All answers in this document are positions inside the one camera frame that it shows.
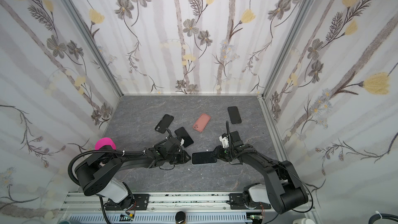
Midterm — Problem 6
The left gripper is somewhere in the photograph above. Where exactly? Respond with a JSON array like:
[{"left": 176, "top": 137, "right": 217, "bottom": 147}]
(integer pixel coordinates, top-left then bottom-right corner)
[{"left": 165, "top": 151, "right": 193, "bottom": 164}]

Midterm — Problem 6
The light blue phone case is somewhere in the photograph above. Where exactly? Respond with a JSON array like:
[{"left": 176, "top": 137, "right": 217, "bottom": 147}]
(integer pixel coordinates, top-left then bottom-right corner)
[{"left": 191, "top": 151, "right": 218, "bottom": 166}]

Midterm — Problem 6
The black phone case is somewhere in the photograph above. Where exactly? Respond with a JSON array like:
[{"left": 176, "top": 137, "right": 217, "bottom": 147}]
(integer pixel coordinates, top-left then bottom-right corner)
[
  {"left": 228, "top": 106, "right": 242, "bottom": 124},
  {"left": 155, "top": 114, "right": 174, "bottom": 133}
]

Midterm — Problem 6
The pink phone case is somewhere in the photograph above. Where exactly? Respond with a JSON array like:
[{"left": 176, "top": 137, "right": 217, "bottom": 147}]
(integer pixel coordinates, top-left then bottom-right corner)
[{"left": 193, "top": 113, "right": 211, "bottom": 132}]

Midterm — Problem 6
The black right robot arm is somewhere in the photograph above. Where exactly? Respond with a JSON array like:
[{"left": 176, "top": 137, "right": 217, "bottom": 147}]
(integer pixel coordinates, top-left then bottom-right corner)
[{"left": 212, "top": 131, "right": 309, "bottom": 214}]

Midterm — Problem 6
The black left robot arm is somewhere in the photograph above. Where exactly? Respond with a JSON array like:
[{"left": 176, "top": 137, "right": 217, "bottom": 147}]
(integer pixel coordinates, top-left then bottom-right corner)
[{"left": 67, "top": 137, "right": 191, "bottom": 204}]

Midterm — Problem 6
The black round knob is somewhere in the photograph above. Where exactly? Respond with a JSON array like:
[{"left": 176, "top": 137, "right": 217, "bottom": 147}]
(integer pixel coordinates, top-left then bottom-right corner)
[{"left": 175, "top": 211, "right": 187, "bottom": 224}]

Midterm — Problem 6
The magenta plastic goblet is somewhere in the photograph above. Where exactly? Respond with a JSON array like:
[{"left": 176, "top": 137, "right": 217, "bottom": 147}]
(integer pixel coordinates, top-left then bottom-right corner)
[{"left": 95, "top": 138, "right": 117, "bottom": 150}]

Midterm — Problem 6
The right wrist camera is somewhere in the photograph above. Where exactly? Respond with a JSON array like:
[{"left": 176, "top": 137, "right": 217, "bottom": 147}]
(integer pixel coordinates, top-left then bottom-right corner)
[{"left": 219, "top": 133, "right": 230, "bottom": 149}]

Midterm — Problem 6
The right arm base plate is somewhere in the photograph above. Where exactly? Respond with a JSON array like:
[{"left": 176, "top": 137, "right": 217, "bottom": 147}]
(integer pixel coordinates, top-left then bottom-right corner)
[{"left": 227, "top": 192, "right": 272, "bottom": 210}]

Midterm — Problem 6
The aluminium mounting rail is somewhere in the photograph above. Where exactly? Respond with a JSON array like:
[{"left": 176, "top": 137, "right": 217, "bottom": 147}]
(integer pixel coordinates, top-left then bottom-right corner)
[{"left": 60, "top": 191, "right": 316, "bottom": 215}]

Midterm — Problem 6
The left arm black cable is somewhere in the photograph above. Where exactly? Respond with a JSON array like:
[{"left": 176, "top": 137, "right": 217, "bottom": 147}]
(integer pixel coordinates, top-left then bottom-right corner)
[{"left": 67, "top": 149, "right": 147, "bottom": 186}]

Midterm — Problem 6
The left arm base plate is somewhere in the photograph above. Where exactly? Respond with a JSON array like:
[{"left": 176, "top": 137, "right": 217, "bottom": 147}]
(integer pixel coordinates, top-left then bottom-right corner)
[{"left": 104, "top": 194, "right": 150, "bottom": 211}]

